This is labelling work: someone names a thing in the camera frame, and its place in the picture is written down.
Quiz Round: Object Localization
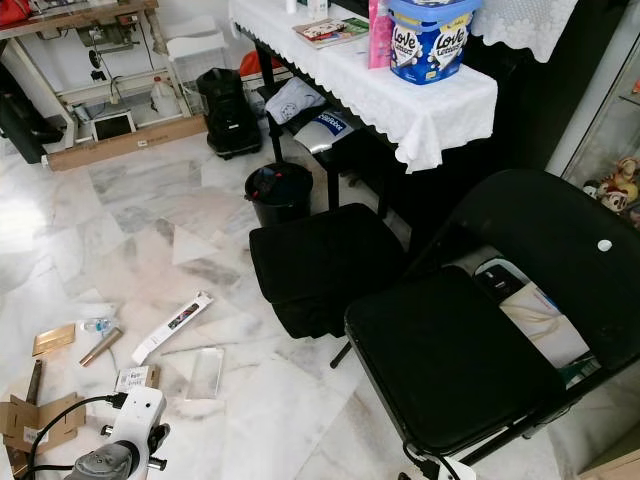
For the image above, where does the red plastic item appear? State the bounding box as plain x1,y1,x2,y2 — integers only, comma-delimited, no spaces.
239,49,277,77

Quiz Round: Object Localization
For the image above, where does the long wooden plank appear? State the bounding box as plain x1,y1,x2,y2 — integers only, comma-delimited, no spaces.
45,113,210,172

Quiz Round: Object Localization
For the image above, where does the black and white appliance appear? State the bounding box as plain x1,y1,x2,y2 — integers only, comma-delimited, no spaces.
473,257,527,302

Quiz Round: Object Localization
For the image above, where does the white plastic jug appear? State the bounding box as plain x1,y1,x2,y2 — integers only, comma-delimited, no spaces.
150,77,184,120

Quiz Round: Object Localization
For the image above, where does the colourful booklet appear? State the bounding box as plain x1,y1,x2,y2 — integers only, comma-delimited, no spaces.
293,17,371,50

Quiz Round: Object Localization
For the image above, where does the white plastic crate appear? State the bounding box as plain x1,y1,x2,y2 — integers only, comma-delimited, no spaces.
165,15,229,113

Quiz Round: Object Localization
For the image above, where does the glass display cabinet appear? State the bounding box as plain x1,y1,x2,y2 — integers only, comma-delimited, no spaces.
548,40,640,237

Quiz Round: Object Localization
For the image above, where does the long white packaging box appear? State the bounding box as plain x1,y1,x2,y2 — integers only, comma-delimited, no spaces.
130,291,215,366

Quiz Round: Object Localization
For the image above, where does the pink snack packet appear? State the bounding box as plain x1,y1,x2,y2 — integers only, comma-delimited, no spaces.
368,0,393,70

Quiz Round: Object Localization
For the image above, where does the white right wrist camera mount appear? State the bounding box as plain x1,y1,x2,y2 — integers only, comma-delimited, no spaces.
434,457,477,480

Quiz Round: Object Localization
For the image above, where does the clear plastic case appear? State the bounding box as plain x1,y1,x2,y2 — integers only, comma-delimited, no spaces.
186,346,226,402

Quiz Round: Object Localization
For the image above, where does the flattened brown cardboard box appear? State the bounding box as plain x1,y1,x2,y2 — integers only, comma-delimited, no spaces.
0,393,90,457

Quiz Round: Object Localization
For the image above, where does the black tall cabinet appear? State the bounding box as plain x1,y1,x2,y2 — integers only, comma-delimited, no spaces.
450,0,606,206

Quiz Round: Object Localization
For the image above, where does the black folding chair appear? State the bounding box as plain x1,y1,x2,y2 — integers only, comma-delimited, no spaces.
343,168,640,480

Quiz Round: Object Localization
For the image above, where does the grey folded cloth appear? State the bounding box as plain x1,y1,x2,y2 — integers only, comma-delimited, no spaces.
263,77,328,127

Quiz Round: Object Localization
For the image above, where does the white framed tablet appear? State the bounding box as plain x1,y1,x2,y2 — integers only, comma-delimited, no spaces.
92,110,138,144

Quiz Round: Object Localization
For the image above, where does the black round waste bin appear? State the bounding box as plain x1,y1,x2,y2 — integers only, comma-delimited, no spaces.
244,162,315,229

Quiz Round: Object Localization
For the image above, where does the beige plush toy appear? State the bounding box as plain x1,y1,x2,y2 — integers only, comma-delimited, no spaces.
582,155,640,227

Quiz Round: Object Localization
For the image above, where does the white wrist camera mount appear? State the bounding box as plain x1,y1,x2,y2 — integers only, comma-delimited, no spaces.
105,385,170,471
434,457,477,480

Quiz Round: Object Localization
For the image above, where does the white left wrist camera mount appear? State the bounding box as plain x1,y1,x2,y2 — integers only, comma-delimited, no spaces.
105,385,170,471

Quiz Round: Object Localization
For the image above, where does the golden flat box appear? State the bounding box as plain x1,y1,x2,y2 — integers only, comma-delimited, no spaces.
32,323,78,358

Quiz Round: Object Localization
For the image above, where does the red bag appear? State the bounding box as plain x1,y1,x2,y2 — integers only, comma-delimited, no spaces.
0,0,33,28

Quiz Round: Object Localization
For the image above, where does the small labelled cardboard box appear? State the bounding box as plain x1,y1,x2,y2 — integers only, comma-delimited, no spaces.
115,364,160,397

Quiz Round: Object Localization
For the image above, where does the silver printed bag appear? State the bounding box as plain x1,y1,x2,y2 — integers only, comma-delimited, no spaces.
290,108,357,155

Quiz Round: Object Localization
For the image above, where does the blue Love Letters tub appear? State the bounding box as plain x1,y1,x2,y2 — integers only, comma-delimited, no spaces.
387,0,477,86

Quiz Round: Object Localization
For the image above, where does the wooden workbench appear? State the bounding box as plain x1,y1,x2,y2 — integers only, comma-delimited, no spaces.
0,0,163,156

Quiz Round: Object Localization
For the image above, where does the white lace cover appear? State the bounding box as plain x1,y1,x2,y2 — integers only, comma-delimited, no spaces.
470,0,581,64

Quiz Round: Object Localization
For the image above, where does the black square stool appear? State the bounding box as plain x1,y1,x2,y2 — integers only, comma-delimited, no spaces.
248,203,407,341

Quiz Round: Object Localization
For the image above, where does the table with white lace cloth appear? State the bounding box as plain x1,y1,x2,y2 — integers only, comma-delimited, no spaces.
228,0,499,216

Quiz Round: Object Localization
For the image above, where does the dark brown cardboard strip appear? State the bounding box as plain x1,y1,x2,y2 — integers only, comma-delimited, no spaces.
24,359,45,407

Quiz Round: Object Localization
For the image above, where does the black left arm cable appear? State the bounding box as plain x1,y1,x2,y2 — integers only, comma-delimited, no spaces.
27,394,131,480

